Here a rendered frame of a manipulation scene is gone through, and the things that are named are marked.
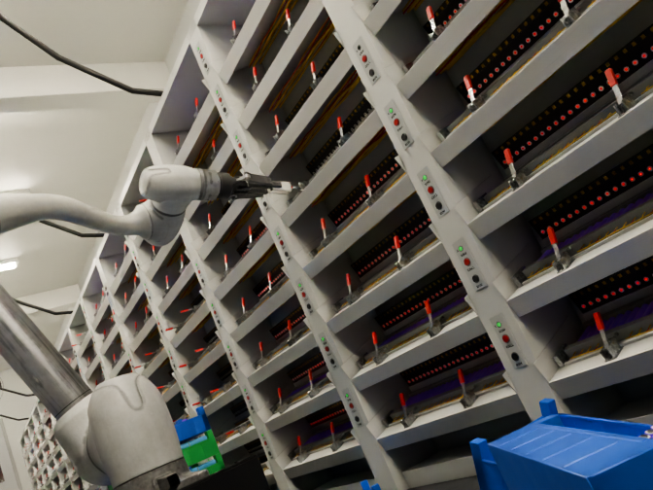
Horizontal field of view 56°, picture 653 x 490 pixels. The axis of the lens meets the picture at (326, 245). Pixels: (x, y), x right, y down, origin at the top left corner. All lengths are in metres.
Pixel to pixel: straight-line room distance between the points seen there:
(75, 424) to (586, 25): 1.34
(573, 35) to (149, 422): 1.12
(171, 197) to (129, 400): 0.60
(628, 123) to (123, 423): 1.12
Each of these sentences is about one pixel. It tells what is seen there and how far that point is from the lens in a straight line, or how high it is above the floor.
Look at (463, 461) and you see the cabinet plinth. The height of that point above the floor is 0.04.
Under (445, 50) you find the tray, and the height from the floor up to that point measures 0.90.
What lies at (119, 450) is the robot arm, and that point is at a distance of 1.39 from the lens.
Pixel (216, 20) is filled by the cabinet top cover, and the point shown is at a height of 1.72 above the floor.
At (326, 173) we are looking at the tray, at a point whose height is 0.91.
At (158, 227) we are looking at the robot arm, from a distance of 1.82.
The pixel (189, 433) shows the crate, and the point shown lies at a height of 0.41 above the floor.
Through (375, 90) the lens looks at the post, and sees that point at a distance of 1.61.
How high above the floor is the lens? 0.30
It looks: 14 degrees up
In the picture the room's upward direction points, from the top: 24 degrees counter-clockwise
